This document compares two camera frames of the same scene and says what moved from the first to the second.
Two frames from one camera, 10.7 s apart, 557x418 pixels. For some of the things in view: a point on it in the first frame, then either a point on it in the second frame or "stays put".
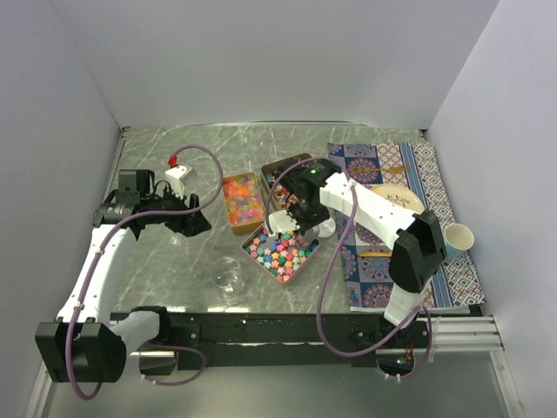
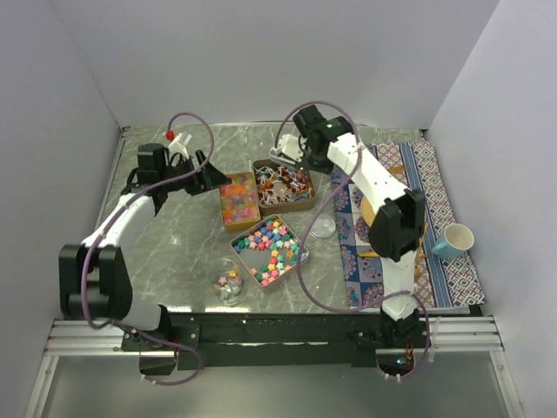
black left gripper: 189,224 to 209,177
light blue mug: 458,239 stays put
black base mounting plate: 272,340 stays put
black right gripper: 323,216 to 325,168
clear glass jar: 228,279 stays put
